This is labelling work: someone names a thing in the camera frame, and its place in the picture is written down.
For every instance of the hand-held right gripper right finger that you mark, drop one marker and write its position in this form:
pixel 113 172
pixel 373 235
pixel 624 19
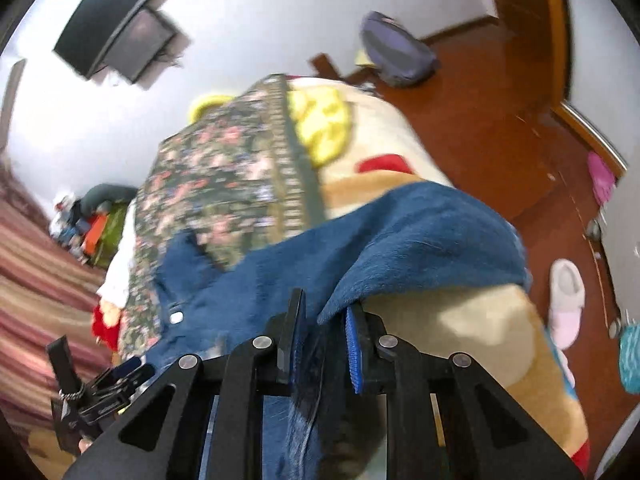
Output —
pixel 356 350

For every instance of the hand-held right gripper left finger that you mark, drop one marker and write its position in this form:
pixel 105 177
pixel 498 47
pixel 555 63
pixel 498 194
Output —
pixel 295 340

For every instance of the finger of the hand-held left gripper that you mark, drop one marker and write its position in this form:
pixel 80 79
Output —
pixel 125 377
pixel 65 365

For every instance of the blue denim jeans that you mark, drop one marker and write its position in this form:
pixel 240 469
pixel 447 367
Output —
pixel 400 240

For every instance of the red plush toy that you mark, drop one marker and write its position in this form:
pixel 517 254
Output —
pixel 105 325

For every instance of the striped red curtain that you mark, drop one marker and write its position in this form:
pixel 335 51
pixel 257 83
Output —
pixel 40 285

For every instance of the white cloth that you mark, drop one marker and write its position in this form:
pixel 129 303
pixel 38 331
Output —
pixel 117 270

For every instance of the cream cartoon printed blanket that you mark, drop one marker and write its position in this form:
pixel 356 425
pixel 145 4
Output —
pixel 475 340

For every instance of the orange box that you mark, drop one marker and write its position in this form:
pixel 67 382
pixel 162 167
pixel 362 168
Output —
pixel 92 237

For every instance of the pile of small clutter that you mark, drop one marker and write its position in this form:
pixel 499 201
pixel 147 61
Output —
pixel 65 220

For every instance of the dark grey pillow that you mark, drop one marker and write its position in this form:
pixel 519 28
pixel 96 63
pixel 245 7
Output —
pixel 107 195

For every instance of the dark floral bedspread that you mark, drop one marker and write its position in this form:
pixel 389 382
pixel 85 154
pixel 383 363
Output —
pixel 215 160

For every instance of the pink white slipper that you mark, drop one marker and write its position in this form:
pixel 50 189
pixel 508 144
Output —
pixel 567 300

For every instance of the teal cloth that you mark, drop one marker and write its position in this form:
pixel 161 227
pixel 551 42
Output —
pixel 631 360

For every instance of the pink cloth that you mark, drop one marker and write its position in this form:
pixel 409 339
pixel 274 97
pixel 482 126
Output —
pixel 600 177

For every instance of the purple grey backpack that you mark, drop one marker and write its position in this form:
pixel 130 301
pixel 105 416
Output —
pixel 400 50

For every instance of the wooden door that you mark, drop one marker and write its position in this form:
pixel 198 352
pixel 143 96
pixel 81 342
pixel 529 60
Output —
pixel 525 10

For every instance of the wooden bed frame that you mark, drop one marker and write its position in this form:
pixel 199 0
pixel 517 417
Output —
pixel 327 66

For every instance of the black wall television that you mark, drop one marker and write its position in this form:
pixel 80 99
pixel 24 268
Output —
pixel 100 25

